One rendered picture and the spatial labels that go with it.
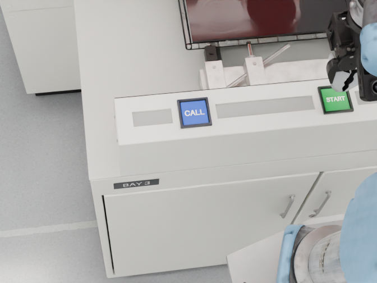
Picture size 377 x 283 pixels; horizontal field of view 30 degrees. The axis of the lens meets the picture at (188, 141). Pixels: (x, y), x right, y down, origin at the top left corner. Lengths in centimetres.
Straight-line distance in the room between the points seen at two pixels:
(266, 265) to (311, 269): 35
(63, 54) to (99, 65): 65
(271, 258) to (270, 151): 20
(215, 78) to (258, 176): 23
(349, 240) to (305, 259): 31
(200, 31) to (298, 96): 25
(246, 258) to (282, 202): 34
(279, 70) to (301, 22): 12
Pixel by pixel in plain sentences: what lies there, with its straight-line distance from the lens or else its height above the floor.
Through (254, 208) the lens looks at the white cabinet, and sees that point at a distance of 163.
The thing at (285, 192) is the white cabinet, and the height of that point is 64.
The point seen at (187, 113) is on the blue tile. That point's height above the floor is 96.
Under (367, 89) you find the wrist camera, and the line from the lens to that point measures 112.
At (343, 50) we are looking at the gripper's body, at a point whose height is 113.
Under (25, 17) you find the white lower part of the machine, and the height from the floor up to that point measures 49.
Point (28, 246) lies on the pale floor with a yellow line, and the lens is 219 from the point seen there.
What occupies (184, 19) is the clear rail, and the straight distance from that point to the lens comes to 143.
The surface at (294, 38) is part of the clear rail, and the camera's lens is 144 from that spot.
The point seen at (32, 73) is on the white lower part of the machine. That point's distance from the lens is 220.
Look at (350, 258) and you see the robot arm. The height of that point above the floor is 144.
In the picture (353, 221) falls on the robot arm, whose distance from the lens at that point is 68.
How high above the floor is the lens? 207
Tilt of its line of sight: 64 degrees down
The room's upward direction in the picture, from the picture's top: 8 degrees clockwise
